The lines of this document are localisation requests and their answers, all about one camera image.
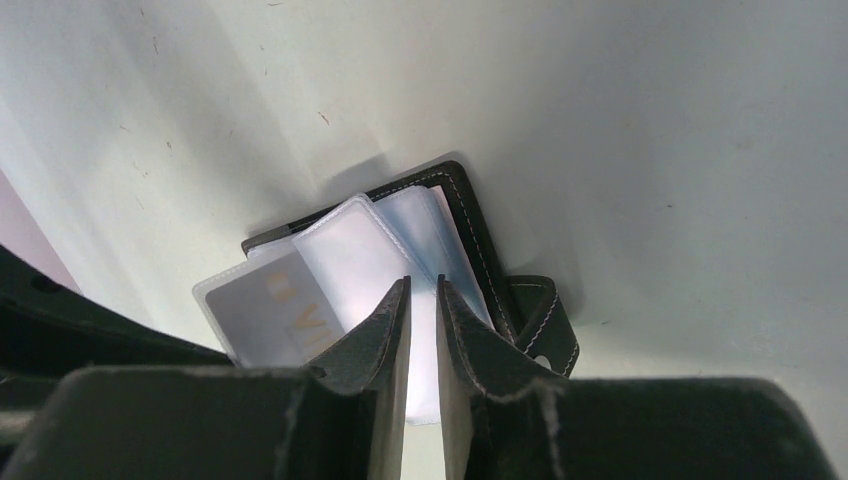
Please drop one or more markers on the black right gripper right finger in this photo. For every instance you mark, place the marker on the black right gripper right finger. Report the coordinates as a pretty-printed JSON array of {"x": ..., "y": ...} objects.
[{"x": 504, "y": 416}]

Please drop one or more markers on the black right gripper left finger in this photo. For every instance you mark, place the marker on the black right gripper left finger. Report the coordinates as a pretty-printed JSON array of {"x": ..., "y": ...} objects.
[{"x": 340, "y": 416}]

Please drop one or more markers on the silver credit card in holder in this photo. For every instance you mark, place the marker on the silver credit card in holder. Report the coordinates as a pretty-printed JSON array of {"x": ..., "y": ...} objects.
[{"x": 269, "y": 311}]

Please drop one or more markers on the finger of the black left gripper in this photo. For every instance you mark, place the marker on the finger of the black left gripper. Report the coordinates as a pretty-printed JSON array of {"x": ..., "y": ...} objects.
[{"x": 49, "y": 331}]

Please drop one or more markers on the black leather card holder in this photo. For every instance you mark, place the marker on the black leather card holder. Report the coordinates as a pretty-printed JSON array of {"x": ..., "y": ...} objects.
[{"x": 425, "y": 226}]

